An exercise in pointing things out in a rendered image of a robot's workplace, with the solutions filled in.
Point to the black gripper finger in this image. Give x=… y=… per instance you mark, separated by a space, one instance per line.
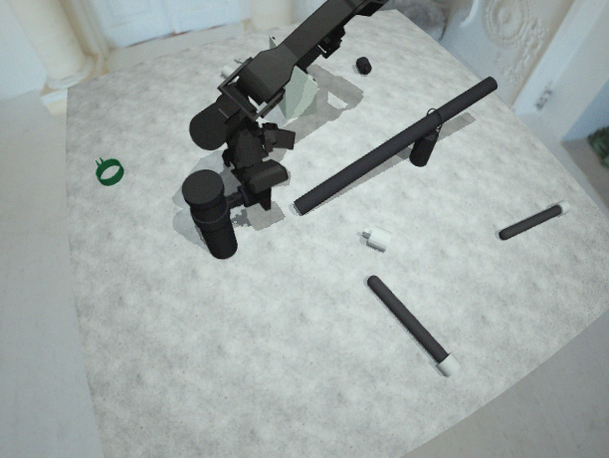
x=263 y=197
x=238 y=175

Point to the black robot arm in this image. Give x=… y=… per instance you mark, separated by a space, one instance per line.
x=263 y=77

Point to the dark green ring with two small tabs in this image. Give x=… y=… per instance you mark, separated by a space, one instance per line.
x=105 y=165

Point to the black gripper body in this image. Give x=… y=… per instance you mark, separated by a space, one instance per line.
x=245 y=151

